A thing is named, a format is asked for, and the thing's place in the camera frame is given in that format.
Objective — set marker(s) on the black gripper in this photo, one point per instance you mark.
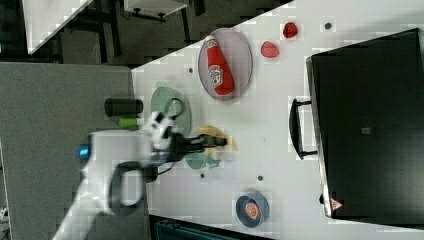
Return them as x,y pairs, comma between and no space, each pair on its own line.
182,145

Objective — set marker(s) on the yellow plush banana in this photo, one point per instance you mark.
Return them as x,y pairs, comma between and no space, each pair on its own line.
216,153

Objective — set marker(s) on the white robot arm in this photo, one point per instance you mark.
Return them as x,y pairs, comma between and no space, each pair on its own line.
114,155

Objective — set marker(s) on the green mug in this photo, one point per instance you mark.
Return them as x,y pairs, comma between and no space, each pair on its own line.
199,161

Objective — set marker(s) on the red ketchup bottle toy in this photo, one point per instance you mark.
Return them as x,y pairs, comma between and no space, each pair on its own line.
218,69

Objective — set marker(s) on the green perforated colander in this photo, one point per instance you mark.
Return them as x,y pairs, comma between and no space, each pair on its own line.
173,103

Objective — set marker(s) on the dark blue bowl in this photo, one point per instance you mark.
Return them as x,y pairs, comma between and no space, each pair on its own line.
257,198

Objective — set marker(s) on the grey round plate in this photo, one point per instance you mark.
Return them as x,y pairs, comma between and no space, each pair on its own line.
239,58

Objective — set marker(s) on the orange slice toy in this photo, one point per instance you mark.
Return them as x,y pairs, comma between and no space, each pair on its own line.
252,210

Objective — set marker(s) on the green marker cylinder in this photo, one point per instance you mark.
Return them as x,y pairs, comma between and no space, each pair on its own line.
128,122

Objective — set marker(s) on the red strawberry toy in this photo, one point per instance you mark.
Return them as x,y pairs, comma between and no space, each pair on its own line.
290,30

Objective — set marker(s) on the black toaster oven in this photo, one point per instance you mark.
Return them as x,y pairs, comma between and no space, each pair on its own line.
368,118

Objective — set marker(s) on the white side table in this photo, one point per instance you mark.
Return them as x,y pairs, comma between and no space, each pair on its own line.
44,18

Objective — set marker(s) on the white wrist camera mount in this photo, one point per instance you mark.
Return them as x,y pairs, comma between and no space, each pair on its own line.
159,129

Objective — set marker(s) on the black cylinder post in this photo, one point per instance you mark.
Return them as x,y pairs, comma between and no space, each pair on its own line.
122,107

